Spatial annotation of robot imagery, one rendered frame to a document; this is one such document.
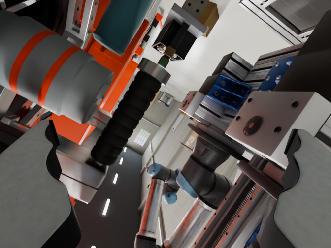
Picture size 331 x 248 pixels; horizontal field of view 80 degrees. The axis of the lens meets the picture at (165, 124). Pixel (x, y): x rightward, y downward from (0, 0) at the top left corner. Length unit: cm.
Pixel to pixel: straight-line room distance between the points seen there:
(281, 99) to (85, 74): 32
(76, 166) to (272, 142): 24
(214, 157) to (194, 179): 12
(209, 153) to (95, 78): 53
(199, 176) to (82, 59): 59
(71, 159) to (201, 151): 59
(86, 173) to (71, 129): 72
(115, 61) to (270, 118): 75
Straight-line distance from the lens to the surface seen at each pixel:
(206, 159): 79
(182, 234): 100
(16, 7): 60
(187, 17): 93
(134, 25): 55
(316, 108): 28
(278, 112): 30
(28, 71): 41
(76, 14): 69
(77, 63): 40
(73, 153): 28
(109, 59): 94
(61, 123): 100
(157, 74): 25
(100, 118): 60
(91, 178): 28
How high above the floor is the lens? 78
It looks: 5 degrees up
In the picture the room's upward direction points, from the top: 148 degrees counter-clockwise
